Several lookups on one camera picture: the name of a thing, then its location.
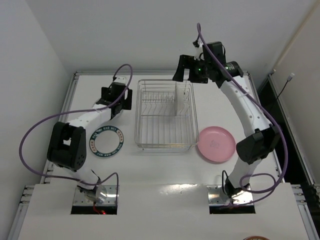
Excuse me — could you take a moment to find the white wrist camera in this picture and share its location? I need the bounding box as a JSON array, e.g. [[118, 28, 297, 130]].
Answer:
[[112, 76, 127, 85], [192, 40, 203, 61]]

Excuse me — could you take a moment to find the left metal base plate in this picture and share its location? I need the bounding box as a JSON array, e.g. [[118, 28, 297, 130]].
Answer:
[[73, 185, 119, 207]]

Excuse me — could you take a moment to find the metal base plate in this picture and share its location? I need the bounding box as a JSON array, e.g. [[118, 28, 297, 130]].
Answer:
[[206, 185, 254, 207], [73, 185, 119, 207]]

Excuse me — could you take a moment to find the black cable with white plug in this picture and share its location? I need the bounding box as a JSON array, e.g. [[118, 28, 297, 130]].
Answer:
[[275, 72, 295, 99]]

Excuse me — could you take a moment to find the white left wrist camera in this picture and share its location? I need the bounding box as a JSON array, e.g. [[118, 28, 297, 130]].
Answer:
[[112, 76, 127, 85]]

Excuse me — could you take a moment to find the green rimmed lettered plate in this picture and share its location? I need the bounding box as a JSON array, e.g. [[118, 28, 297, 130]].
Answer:
[[88, 125, 125, 158]]

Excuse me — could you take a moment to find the brown round object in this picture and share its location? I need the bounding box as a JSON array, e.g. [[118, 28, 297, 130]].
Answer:
[[243, 235, 270, 240]]

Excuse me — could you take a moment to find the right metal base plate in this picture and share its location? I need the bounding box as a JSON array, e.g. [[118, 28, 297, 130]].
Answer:
[[206, 185, 254, 207]]

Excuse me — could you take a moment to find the white plate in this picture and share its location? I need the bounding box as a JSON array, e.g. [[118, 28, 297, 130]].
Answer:
[[174, 83, 185, 116]]

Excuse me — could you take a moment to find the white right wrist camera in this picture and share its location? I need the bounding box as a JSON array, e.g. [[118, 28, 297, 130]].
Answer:
[[192, 40, 203, 61]]

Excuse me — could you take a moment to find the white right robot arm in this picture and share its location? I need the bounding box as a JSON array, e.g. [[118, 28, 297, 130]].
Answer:
[[172, 41, 280, 198]]

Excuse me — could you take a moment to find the pink plate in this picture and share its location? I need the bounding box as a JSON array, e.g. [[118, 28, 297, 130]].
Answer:
[[197, 126, 236, 164]]

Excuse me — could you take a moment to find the metal wire dish rack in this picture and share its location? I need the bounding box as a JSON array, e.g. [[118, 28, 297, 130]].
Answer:
[[134, 79, 199, 152]]

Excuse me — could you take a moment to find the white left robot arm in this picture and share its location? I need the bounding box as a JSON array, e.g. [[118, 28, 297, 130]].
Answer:
[[47, 82, 133, 192]]

